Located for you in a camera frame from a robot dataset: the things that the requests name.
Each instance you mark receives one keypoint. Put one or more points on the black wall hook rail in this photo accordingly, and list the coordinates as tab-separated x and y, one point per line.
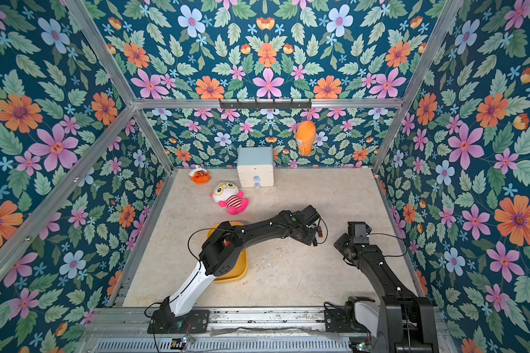
258	104

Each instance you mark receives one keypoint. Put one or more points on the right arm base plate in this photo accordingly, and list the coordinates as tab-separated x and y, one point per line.
335	319

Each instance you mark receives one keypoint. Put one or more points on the orange hanging plush toy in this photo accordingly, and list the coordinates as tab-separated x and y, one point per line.
306	137

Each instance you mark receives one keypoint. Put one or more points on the small orange tiger toy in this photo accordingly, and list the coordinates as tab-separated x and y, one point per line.
199	175

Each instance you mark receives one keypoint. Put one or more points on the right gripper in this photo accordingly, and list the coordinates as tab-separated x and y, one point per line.
344	243

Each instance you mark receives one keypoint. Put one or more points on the white blue mini drawer cabinet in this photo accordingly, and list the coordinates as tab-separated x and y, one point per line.
255	167

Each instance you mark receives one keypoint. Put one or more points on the white pink plush toy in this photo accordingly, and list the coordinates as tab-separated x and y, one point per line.
227	195

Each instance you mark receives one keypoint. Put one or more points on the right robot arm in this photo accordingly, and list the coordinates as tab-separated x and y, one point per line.
401	321

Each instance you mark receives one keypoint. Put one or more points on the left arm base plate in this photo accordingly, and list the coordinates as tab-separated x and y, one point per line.
190	322

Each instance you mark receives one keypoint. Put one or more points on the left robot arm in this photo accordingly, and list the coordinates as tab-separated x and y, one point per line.
281	226

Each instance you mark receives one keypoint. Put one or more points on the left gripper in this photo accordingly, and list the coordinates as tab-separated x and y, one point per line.
312	238

